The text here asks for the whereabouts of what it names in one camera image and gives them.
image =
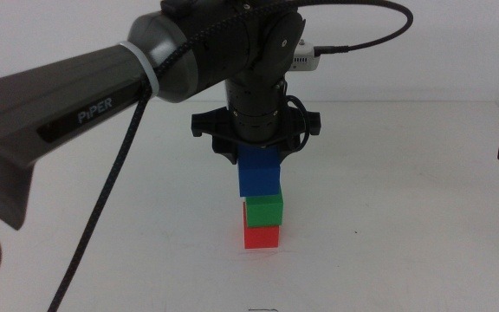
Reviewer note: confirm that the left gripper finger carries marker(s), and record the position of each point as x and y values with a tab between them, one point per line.
289	154
227	152

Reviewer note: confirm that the blue cube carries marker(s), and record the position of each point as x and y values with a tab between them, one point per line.
259	175

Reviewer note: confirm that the green cube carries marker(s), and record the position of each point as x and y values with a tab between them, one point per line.
264	212

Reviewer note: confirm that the red cube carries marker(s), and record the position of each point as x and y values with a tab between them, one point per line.
261	237

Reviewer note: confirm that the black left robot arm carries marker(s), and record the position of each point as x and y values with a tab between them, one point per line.
59	99

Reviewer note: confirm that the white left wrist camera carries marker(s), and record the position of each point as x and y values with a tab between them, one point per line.
306	58

